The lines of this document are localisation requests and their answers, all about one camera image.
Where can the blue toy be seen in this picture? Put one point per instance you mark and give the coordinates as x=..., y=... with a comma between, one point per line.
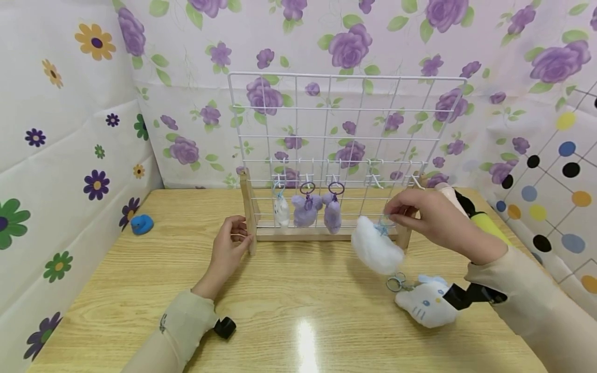
x=141, y=225

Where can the person's right forearm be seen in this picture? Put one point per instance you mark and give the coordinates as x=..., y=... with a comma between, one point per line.
x=536, y=311

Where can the person's left forearm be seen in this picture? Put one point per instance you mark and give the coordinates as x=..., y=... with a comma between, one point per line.
x=179, y=331

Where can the person's right index finger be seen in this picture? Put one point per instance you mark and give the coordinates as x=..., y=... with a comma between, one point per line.
x=403, y=199

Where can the beige black yellow plush toy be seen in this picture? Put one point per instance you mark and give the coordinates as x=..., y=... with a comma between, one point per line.
x=487, y=224

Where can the person's right thumb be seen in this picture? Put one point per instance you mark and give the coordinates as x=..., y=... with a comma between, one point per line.
x=405, y=219

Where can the person's left hand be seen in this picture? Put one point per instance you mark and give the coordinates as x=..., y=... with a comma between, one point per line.
x=225, y=254

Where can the person's right hand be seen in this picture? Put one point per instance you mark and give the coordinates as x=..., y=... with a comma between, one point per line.
x=447, y=223

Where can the person's left fingers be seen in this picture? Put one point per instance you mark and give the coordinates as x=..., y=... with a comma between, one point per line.
x=242, y=233

